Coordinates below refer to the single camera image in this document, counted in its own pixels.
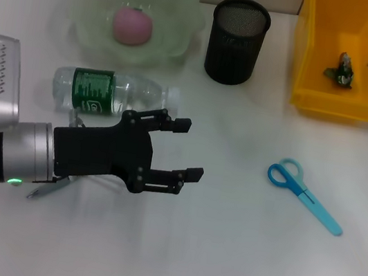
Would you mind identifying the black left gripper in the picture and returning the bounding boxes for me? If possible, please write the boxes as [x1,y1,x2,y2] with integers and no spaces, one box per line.
[46,93,214,204]

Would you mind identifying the green plastic wrapper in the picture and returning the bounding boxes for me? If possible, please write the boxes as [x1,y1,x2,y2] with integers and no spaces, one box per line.
[321,50,359,91]

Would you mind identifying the green label water bottle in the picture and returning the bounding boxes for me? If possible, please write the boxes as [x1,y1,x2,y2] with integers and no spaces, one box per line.
[48,62,184,130]

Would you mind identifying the pink toy peach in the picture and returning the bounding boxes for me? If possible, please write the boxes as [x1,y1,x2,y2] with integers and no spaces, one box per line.
[110,4,156,48]

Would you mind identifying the black mesh pen holder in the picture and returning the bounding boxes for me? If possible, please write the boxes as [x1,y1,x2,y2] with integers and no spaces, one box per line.
[201,0,274,91]

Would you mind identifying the silver ballpoint pen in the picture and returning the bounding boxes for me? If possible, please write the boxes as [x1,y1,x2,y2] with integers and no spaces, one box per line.
[26,171,73,205]

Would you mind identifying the blue plastic scissors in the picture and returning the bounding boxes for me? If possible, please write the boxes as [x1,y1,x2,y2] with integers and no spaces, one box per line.
[259,154,353,237]

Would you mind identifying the translucent green fruit plate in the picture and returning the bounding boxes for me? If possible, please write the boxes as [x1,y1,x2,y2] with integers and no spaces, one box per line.
[56,0,210,77]

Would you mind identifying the yellow plastic storage bin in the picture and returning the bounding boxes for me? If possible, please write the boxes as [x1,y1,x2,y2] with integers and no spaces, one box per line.
[282,0,368,127]

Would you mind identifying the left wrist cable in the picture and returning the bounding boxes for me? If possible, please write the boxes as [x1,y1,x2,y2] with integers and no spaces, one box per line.
[66,109,90,129]

